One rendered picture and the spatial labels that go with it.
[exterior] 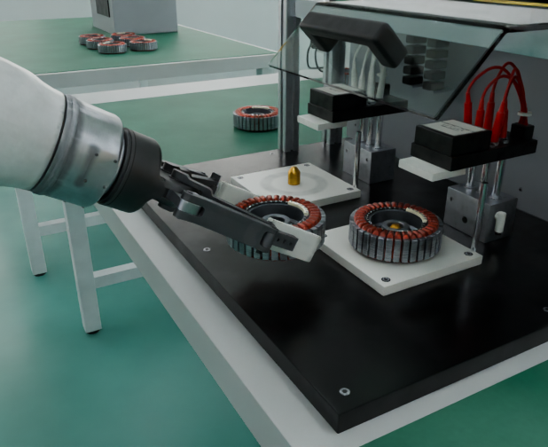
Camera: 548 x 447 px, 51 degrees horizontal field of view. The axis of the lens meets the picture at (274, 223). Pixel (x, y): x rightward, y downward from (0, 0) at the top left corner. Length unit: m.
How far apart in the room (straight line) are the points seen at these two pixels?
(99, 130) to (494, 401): 0.42
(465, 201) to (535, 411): 0.32
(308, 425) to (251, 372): 0.09
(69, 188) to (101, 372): 1.34
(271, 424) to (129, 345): 1.40
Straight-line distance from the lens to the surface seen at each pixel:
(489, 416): 0.56
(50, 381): 1.83
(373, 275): 0.66
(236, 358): 0.59
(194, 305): 0.67
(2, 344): 2.04
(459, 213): 0.82
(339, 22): 0.50
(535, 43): 0.68
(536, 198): 0.90
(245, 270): 0.69
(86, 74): 2.13
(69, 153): 0.50
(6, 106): 0.48
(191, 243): 0.76
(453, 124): 0.75
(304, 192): 0.88
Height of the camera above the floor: 1.11
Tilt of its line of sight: 25 degrees down
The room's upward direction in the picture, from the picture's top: straight up
